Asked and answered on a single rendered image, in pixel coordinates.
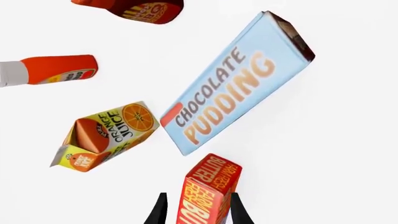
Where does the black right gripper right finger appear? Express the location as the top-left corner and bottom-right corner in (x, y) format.
(230, 192), (255, 224)

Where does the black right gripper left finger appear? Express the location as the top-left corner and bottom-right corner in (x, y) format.
(143, 192), (169, 224)

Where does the red butter box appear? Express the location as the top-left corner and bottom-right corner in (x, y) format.
(175, 153), (243, 224)

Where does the orange juice carton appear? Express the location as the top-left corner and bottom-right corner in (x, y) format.
(49, 100), (161, 174)

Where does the blue chocolate pudding box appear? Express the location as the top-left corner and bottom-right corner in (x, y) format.
(160, 10), (317, 157)

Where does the red ketchup bottle white cap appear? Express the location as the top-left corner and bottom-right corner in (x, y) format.
(0, 54), (98, 88)

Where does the dark brown sauce bottle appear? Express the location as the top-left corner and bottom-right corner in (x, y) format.
(70, 0), (185, 26)

